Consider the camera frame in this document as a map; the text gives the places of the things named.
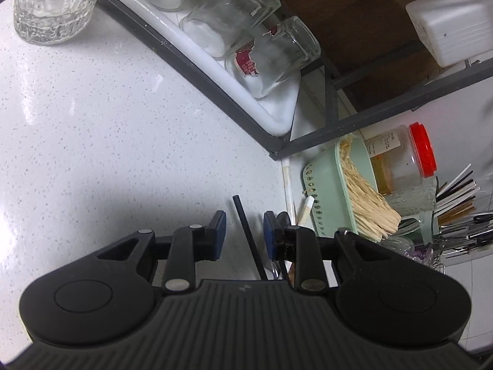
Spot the red lid plastic jar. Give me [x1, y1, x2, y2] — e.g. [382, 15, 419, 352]
[364, 122, 438, 197]

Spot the white plastic holder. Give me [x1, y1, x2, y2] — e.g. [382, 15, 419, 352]
[405, 0, 493, 68]

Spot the bundle of wooden toothpicks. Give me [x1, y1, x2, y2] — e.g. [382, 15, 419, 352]
[339, 135, 402, 241]

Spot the dark metal rack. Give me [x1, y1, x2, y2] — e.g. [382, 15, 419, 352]
[96, 0, 493, 161]

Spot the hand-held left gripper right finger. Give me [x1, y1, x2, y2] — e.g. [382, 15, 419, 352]
[263, 211, 389, 294]

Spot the bundle of chopsticks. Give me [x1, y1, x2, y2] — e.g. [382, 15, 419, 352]
[434, 164, 482, 226]

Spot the large steel spoon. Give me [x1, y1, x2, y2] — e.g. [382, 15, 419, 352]
[267, 211, 293, 281]

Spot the white plastic tray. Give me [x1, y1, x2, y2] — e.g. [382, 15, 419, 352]
[102, 0, 301, 136]

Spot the green plastic basket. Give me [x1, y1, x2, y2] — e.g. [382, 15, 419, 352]
[302, 136, 389, 243]

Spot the green cutlery holder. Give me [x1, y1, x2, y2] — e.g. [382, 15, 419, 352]
[420, 208, 442, 245]

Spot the white chopstick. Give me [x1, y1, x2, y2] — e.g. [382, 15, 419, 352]
[296, 196, 315, 226]

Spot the purple cup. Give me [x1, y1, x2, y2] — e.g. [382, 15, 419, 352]
[411, 245, 434, 263]

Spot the row of hanging steel utensils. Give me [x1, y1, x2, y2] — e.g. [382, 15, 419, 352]
[437, 211, 493, 259]

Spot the textured glass tumbler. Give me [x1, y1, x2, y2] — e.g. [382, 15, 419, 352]
[385, 177, 438, 218]

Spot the black chopstick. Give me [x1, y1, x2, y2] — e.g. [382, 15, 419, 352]
[232, 195, 268, 281]

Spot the small glass with red label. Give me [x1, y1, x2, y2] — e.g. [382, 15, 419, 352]
[225, 16, 321, 100]

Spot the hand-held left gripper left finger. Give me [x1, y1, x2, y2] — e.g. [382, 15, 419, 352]
[96, 210, 227, 294]

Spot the tall textured glass mug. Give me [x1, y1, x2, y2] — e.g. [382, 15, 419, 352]
[13, 0, 114, 46]

